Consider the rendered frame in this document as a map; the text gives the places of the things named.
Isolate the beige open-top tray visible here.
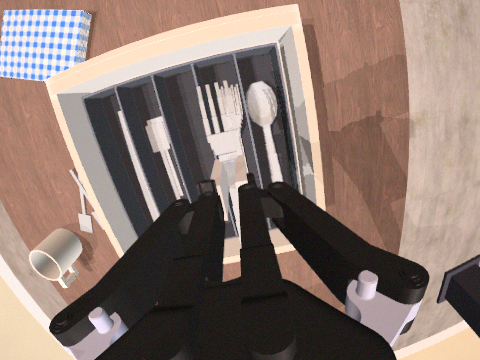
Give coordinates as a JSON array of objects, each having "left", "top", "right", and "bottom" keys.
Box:
[{"left": 45, "top": 4, "right": 325, "bottom": 257}]

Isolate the blue and white checkered towel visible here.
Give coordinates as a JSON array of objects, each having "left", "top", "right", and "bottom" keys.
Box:
[{"left": 0, "top": 10, "right": 92, "bottom": 81}]

